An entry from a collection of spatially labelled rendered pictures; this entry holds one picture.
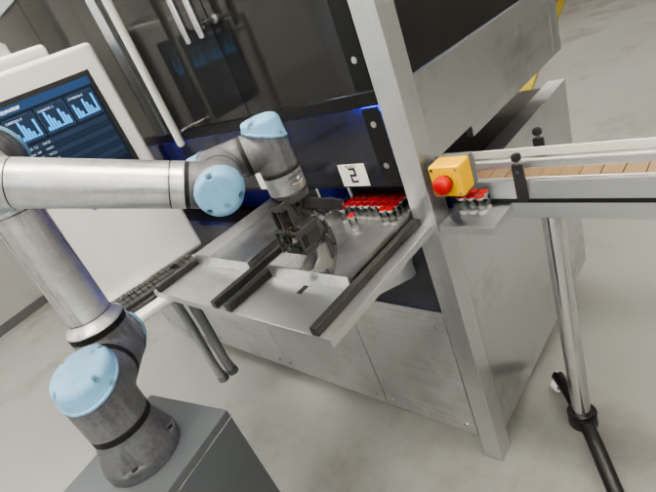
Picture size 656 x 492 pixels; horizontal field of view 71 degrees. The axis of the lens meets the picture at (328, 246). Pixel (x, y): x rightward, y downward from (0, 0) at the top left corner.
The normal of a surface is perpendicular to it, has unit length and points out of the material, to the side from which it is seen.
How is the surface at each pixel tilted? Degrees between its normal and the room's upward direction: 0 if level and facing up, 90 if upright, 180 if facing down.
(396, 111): 90
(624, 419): 0
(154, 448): 73
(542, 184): 90
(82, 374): 7
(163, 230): 90
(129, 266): 90
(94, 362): 8
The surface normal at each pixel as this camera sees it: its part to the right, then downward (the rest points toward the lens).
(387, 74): -0.60, 0.55
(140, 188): 0.22, 0.30
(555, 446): -0.34, -0.83
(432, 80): 0.72, 0.07
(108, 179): 0.22, -0.04
